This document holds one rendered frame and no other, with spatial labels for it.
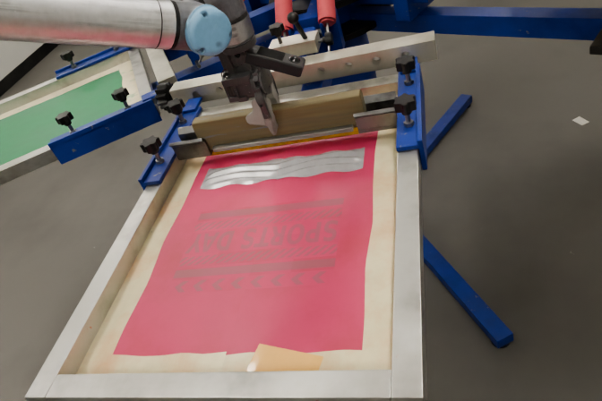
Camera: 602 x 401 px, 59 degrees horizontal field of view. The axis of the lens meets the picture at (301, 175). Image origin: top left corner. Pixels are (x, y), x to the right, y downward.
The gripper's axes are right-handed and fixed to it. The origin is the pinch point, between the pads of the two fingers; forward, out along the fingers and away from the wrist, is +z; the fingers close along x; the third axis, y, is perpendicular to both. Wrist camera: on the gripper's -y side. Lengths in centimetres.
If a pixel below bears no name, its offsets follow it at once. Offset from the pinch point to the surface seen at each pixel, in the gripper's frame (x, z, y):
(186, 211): 18.6, 6.4, 18.7
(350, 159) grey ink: 9.2, 5.7, -15.4
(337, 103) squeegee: 1.5, -3.1, -14.1
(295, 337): 50, 6, -10
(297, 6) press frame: -69, 0, 7
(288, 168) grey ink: 9.4, 5.7, -2.1
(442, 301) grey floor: -29, 102, -23
